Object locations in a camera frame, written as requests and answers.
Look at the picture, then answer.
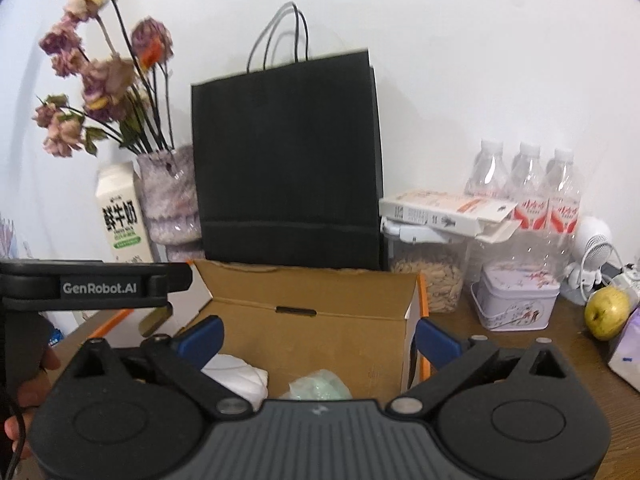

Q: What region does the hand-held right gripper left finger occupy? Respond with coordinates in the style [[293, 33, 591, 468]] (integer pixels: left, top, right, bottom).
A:
[[65, 315, 256, 421]]

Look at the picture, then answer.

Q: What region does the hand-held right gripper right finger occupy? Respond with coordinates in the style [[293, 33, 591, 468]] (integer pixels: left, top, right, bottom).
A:
[[387, 317, 573, 418]]

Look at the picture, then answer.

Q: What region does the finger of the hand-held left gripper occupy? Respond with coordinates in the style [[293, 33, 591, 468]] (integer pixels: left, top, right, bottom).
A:
[[139, 303, 174, 337]]

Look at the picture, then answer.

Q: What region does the orange cardboard box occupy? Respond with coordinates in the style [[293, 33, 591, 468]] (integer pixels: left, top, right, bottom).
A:
[[75, 259, 432, 403]]

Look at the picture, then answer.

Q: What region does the person's left hand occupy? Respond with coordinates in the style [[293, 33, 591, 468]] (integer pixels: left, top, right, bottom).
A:
[[4, 347, 61, 461]]

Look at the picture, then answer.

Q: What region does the white crumpled packet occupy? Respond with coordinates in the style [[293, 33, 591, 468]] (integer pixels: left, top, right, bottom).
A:
[[202, 354, 271, 403]]

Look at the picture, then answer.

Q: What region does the clear seed container white lid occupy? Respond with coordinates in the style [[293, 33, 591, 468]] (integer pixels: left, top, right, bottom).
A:
[[382, 220, 471, 313]]

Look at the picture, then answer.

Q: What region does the white green milk carton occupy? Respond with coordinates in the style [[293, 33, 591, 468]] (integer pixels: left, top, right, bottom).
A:
[[96, 162, 153, 264]]

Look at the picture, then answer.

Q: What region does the floral white tin box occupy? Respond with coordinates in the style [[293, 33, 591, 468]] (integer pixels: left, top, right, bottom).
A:
[[470, 260, 561, 332]]

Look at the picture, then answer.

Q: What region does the purple marbled vase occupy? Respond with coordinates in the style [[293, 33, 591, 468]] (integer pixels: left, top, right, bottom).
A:
[[136, 145, 206, 263]]

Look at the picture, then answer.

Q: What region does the pale green plastic bag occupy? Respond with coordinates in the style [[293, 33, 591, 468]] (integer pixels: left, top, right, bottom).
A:
[[280, 369, 353, 402]]

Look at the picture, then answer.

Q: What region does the flat white orange carton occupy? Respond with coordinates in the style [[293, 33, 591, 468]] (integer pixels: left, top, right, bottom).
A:
[[379, 189, 533, 246]]

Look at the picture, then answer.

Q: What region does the yellow green apple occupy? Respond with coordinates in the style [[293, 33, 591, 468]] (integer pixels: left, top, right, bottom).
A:
[[585, 286, 632, 341]]

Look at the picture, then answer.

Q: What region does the clear water bottle red label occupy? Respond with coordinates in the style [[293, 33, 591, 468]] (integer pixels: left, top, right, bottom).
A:
[[505, 142, 551, 266], [542, 148, 585, 281], [464, 140, 516, 266]]

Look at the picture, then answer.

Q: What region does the white small fan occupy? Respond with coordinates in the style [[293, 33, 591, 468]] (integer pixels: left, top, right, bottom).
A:
[[562, 216, 613, 291]]

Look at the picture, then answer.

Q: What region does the black paper bag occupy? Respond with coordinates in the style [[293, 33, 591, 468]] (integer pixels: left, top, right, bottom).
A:
[[190, 2, 385, 271]]

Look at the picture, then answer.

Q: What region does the dried pink rose bouquet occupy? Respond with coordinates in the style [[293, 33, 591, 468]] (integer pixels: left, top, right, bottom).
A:
[[32, 0, 176, 158]]

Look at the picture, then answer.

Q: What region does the purple drawstring pouch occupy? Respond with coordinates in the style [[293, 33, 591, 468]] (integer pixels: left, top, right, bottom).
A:
[[606, 307, 640, 393]]

